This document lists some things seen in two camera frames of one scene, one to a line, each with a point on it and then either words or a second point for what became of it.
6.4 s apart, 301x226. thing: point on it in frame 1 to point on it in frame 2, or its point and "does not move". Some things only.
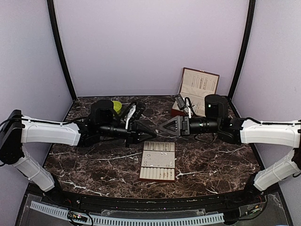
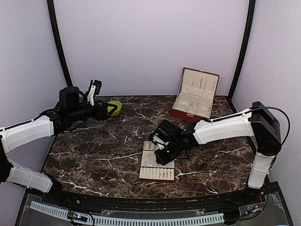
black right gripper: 183,129 to 162,160
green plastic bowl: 117,106 does not move
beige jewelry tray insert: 158,161 does not move
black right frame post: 249,31 does not move
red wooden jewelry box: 195,84 does not move
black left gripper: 133,132 to 103,116
